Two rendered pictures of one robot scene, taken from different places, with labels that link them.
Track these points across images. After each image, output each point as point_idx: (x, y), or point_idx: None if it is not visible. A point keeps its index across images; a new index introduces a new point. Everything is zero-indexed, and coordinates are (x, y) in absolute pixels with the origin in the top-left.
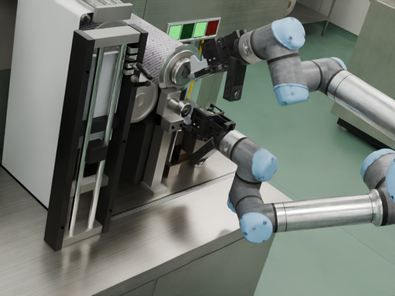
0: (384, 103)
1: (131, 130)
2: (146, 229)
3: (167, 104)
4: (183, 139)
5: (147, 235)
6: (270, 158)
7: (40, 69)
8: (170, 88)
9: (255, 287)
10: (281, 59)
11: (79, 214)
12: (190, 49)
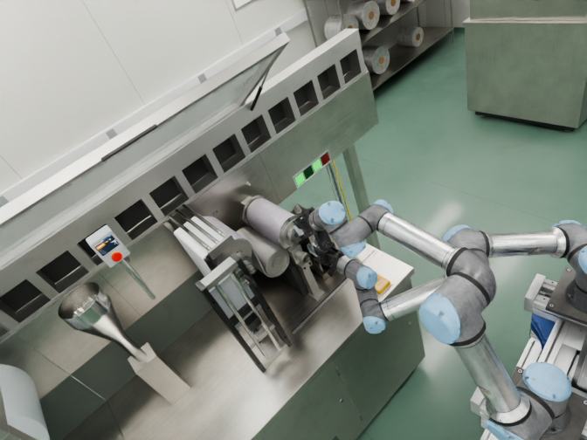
0: (415, 239)
1: (286, 271)
2: (314, 333)
3: (294, 257)
4: None
5: (315, 339)
6: (367, 274)
7: None
8: (293, 245)
9: (416, 312)
10: (334, 232)
11: (274, 336)
12: (293, 218)
